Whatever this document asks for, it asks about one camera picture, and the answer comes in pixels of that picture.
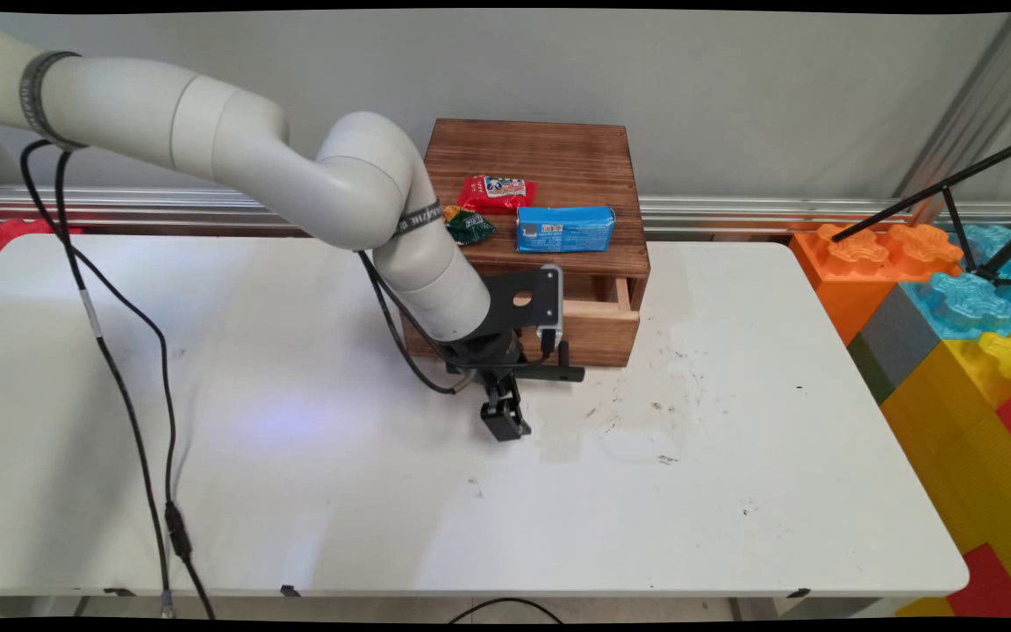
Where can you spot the blue snack packet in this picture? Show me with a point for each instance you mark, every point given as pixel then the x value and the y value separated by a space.
pixel 565 229

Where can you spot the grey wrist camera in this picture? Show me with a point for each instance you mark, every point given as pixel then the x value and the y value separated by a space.
pixel 554 303

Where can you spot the black table edge clip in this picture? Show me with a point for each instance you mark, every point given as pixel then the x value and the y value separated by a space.
pixel 290 591
pixel 799 593

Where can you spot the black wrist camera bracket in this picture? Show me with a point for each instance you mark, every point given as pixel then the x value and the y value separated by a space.
pixel 505 307

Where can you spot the red snack packet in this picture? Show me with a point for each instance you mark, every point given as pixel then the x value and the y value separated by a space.
pixel 497 193

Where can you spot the horizontal aluminium rail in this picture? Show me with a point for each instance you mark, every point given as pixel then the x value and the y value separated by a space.
pixel 734 211

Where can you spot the orange giant toy brick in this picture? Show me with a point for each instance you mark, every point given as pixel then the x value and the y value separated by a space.
pixel 856 281

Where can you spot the dark green giant toy brick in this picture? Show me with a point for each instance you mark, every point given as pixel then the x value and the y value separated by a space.
pixel 870 373

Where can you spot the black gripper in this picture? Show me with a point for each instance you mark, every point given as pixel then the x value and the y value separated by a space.
pixel 488 353

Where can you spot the brown wooden drawer cabinet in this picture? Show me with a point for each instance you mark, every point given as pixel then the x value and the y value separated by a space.
pixel 549 158

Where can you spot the grey giant toy brick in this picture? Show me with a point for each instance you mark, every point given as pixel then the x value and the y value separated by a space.
pixel 896 338

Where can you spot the green yellow snack packet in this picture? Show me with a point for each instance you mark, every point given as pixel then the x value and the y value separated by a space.
pixel 470 228

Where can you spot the translucent blue giant toy brick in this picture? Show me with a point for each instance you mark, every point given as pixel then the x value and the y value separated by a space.
pixel 966 303

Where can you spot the black tripod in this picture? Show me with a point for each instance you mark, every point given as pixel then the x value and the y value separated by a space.
pixel 971 241

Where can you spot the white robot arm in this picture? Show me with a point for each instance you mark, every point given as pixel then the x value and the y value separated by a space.
pixel 233 140

